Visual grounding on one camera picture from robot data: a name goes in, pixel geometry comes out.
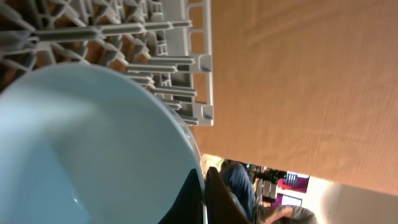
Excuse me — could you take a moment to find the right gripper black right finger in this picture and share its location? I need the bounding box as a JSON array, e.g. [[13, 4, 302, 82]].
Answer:
[[205, 167, 250, 224]]

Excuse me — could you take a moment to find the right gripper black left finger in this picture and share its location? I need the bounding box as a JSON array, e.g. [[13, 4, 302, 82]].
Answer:
[[159, 169, 203, 224]]

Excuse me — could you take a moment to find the light blue bowl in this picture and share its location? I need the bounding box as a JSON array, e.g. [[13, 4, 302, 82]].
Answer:
[[1, 63, 208, 223]]

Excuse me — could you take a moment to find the grey dishwasher rack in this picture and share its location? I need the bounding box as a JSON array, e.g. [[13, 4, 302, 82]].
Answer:
[[1, 0, 214, 126]]

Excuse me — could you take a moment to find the seated person in background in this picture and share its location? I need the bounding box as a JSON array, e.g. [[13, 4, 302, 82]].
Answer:
[[220, 160, 318, 224]]

